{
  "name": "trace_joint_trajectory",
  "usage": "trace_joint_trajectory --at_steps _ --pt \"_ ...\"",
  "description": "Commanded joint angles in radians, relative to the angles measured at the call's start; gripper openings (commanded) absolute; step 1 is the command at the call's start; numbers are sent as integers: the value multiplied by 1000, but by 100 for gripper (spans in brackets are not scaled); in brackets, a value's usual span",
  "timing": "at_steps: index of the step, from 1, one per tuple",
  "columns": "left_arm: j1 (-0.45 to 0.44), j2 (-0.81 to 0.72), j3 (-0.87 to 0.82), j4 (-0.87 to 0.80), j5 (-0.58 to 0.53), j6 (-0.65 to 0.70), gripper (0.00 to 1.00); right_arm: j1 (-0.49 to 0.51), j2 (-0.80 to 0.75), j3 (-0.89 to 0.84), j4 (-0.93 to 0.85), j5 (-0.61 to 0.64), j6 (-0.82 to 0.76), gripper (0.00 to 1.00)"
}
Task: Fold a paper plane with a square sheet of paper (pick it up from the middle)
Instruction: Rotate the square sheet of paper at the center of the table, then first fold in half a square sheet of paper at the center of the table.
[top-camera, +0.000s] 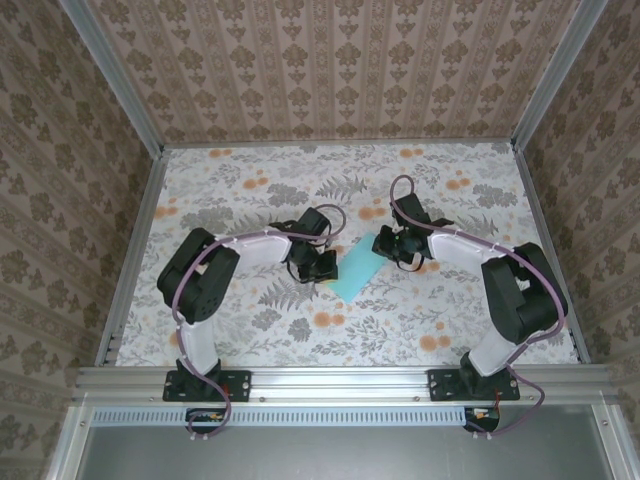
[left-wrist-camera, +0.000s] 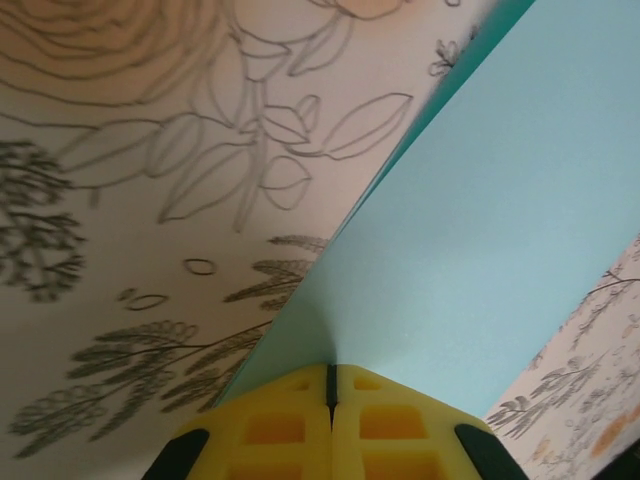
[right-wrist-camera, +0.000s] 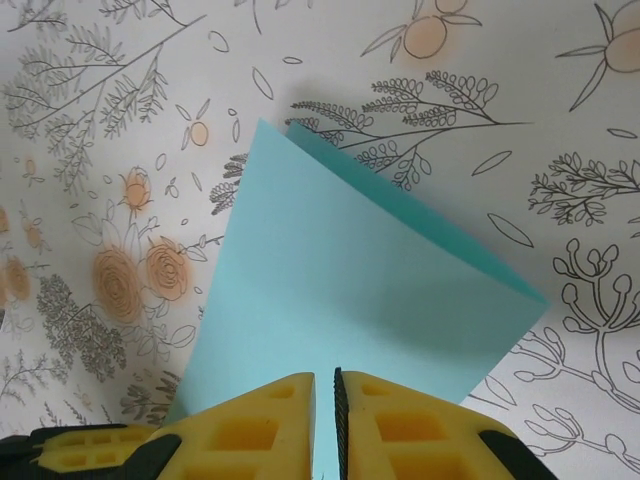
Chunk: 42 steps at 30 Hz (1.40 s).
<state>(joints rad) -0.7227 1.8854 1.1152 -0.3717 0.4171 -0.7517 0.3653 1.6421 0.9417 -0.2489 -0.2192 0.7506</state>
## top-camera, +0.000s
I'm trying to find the teal square paper sheet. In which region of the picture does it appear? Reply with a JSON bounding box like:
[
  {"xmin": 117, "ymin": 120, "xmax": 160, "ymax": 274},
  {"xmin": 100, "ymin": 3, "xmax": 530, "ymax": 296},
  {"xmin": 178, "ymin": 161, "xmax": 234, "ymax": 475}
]
[{"xmin": 332, "ymin": 231, "xmax": 386, "ymax": 304}]

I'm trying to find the floral patterned table cover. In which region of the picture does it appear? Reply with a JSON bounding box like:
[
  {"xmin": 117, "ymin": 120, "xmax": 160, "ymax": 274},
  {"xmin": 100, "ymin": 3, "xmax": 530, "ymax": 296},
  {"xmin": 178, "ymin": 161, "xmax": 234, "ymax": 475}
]
[{"xmin": 114, "ymin": 144, "xmax": 581, "ymax": 369}]

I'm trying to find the grey metal panel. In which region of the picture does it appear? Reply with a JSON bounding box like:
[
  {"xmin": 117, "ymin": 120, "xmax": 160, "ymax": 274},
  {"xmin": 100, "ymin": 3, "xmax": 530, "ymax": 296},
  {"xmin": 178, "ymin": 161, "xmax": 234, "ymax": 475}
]
[{"xmin": 47, "ymin": 402, "xmax": 640, "ymax": 480}]

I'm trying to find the black connector box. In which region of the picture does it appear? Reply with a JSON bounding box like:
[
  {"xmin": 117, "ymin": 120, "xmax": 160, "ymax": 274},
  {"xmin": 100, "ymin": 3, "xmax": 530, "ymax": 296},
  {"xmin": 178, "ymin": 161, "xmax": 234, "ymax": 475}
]
[
  {"xmin": 462, "ymin": 407, "xmax": 502, "ymax": 434},
  {"xmin": 185, "ymin": 408, "xmax": 232, "ymax": 435}
]

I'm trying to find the thin aluminium table rail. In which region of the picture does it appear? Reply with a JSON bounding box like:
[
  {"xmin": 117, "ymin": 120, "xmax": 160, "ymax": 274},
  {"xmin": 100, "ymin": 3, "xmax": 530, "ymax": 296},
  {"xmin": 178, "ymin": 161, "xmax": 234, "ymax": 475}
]
[{"xmin": 162, "ymin": 139, "xmax": 516, "ymax": 149}]

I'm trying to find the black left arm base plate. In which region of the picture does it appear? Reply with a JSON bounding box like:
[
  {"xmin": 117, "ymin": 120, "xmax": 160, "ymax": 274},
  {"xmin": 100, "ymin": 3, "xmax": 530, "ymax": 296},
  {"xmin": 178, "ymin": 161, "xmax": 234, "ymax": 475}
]
[{"xmin": 163, "ymin": 368, "xmax": 252, "ymax": 403}]

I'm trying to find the grey slotted cable duct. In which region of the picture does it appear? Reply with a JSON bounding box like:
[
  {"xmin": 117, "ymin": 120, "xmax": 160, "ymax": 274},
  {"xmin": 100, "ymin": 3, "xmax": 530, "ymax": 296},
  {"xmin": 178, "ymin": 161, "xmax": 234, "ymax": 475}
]
[{"xmin": 92, "ymin": 405, "xmax": 471, "ymax": 427}]

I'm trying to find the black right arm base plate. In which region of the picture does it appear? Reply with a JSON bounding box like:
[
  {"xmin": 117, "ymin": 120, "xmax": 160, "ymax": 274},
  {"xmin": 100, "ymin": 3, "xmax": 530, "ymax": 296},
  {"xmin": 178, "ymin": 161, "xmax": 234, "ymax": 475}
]
[{"xmin": 428, "ymin": 368, "xmax": 521, "ymax": 403}]

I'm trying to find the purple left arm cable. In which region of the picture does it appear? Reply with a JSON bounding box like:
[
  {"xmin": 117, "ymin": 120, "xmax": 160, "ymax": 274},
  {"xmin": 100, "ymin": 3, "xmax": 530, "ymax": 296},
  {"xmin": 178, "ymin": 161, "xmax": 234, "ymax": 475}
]
[{"xmin": 171, "ymin": 203, "xmax": 347, "ymax": 444}]

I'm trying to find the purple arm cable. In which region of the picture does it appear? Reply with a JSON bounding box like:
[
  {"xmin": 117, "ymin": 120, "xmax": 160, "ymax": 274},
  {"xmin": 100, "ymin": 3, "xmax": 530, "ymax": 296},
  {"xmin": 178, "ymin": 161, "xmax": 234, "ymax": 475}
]
[
  {"xmin": 171, "ymin": 203, "xmax": 347, "ymax": 444},
  {"xmin": 389, "ymin": 174, "xmax": 571, "ymax": 442}
]

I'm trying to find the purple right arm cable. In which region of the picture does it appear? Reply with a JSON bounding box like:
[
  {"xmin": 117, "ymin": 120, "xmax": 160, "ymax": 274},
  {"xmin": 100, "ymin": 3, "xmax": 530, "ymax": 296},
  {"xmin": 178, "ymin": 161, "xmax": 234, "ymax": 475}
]
[{"xmin": 389, "ymin": 174, "xmax": 571, "ymax": 442}]

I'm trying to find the aluminium frame post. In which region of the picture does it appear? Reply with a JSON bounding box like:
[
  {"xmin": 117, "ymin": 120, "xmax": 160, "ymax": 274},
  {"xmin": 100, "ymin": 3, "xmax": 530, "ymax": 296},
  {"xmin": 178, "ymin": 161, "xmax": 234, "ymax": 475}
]
[
  {"xmin": 64, "ymin": 0, "xmax": 166, "ymax": 156},
  {"xmin": 512, "ymin": 0, "xmax": 609, "ymax": 151}
]

